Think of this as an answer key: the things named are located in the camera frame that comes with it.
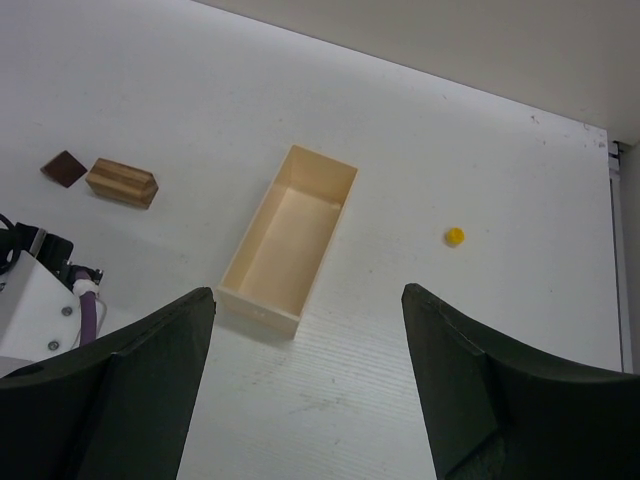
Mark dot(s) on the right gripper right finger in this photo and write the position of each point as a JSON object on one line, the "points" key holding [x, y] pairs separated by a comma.
{"points": [[496, 408]]}

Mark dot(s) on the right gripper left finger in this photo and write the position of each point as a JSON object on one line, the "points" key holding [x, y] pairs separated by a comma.
{"points": [[119, 407]]}

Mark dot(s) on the cream wooden box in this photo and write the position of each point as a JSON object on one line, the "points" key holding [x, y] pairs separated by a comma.
{"points": [[273, 271]]}

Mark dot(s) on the light striped wood block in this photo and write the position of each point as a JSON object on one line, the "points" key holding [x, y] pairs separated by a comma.
{"points": [[122, 183]]}

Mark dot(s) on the reddish brown wood block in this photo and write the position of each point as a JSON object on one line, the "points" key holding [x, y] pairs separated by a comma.
{"points": [[64, 169]]}

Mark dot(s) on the small yellow peg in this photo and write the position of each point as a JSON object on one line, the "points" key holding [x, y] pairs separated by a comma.
{"points": [[455, 236]]}

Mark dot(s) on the aluminium right rail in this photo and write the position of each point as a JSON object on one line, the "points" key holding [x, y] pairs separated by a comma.
{"points": [[624, 190]]}

